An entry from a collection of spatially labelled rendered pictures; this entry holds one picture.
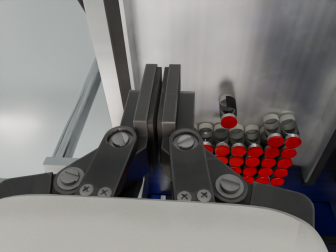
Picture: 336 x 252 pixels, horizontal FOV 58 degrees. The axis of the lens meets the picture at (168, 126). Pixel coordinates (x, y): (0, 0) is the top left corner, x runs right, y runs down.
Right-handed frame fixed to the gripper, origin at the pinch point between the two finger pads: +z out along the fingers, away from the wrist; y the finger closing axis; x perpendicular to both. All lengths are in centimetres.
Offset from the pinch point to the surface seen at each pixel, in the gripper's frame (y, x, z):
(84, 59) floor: -50, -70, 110
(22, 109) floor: -94, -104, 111
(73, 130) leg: -31, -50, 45
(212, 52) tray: 3.6, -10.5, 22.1
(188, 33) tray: 0.7, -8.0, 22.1
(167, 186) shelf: -2.7, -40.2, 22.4
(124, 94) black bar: -7.4, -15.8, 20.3
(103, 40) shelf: -9.4, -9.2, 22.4
